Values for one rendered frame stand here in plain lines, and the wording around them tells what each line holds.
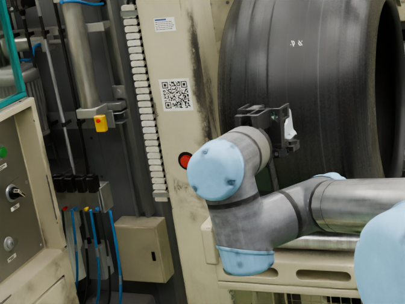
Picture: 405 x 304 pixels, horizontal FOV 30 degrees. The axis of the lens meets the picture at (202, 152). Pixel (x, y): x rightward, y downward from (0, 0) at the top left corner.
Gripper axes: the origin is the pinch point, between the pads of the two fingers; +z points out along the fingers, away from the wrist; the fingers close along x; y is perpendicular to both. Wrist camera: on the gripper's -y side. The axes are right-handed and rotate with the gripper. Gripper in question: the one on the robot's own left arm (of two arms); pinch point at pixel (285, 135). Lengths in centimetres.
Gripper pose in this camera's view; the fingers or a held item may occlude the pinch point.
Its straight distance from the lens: 133.3
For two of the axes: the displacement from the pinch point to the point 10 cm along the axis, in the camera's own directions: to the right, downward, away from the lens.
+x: -9.2, -0.1, 3.9
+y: -0.8, -9.7, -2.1
